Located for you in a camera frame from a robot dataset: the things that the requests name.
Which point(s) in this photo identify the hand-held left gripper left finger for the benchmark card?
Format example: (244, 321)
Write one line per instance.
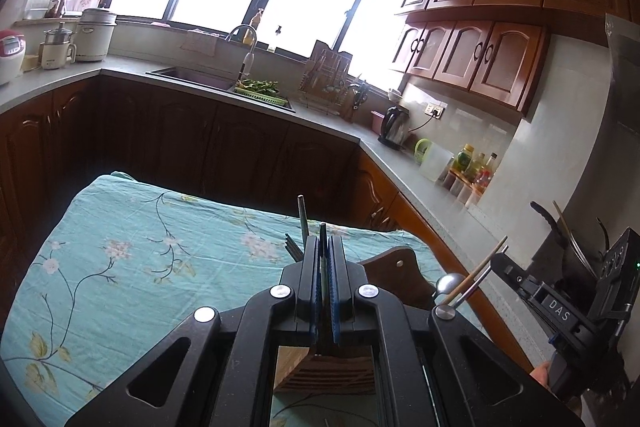
(315, 307)

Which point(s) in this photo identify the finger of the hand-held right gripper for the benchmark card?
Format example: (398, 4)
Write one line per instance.
(505, 267)

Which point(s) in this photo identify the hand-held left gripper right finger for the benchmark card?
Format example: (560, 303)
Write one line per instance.
(336, 307)

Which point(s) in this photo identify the metal chopstick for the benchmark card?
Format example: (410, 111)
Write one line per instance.
(303, 222)
(487, 264)

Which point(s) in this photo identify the steel spoon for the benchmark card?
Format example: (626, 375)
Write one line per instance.
(450, 283)

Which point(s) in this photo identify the large steel fork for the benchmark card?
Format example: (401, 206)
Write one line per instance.
(292, 247)

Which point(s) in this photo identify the wooden utensil holder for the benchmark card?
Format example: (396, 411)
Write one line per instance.
(400, 277)

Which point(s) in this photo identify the person's right hand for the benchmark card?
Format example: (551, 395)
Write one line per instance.
(540, 376)

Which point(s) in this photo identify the black wok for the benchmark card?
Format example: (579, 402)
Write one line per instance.
(565, 242)

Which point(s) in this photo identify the row of condiment bottles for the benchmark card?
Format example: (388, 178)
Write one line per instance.
(472, 172)

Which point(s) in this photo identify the translucent plastic container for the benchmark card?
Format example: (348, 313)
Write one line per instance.
(435, 162)

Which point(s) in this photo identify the green mug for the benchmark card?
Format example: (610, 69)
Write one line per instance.
(423, 152)

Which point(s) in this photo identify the steel electric kettle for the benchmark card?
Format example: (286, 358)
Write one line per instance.
(394, 127)

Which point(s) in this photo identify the grey kitchen countertop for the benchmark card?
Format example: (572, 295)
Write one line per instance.
(325, 122)

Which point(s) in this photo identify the floral teal tablecloth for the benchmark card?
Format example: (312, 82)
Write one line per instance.
(125, 267)

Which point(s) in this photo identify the wooden lower cabinets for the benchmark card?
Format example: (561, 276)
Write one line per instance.
(200, 147)

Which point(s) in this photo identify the wooden cabinets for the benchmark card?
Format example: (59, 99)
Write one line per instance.
(480, 22)
(200, 147)

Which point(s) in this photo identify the basket of green vegetables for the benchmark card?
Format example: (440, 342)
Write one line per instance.
(260, 88)

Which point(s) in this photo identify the range hood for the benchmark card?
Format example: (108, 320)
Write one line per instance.
(625, 72)

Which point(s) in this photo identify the dish drying rack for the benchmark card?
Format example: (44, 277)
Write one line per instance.
(327, 77)

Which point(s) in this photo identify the wooden upper cabinets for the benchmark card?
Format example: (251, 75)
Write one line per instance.
(480, 22)

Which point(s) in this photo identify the kitchen sink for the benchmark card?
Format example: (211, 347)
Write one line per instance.
(195, 77)

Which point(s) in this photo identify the small pump bottle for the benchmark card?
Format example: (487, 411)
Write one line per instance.
(278, 39)

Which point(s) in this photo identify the curved steel faucet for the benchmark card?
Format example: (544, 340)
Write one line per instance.
(249, 39)

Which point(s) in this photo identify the yellow dish soap bottle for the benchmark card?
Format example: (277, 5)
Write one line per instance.
(252, 27)

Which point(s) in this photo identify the large white rice cooker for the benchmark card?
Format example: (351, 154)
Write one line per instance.
(96, 37)

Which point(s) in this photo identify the small electric cooking pot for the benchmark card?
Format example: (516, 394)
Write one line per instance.
(56, 49)

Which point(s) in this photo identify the white and red rice cooker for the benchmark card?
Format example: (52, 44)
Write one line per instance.
(10, 57)

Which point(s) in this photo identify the wall power outlet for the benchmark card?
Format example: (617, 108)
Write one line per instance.
(435, 111)

